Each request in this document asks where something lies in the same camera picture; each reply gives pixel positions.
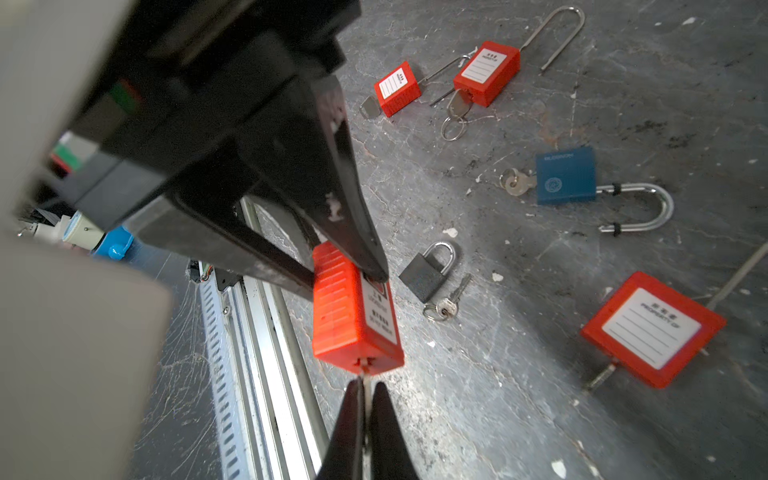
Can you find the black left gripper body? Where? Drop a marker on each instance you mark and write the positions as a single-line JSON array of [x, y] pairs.
[[190, 73]]

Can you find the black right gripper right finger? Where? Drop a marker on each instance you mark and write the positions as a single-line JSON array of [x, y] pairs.
[[390, 458]]

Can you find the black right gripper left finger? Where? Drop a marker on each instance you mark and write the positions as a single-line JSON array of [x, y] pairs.
[[344, 456]]

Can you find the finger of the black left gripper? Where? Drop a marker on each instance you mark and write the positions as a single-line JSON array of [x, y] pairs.
[[209, 231], [299, 142]]

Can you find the red padlock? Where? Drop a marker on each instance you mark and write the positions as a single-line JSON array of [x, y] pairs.
[[490, 69], [654, 331], [354, 320], [401, 87]]

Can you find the small silver key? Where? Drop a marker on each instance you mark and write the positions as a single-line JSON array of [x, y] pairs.
[[447, 307]]

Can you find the small black padlock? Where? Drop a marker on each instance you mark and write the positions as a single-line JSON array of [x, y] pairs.
[[424, 278]]

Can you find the blue padlock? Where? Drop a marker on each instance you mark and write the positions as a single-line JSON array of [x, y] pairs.
[[570, 177]]

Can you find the blue toy figure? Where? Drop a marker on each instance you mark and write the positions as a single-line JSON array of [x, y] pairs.
[[115, 244]]

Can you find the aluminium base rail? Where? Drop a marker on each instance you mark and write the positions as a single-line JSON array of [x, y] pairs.
[[268, 421]]

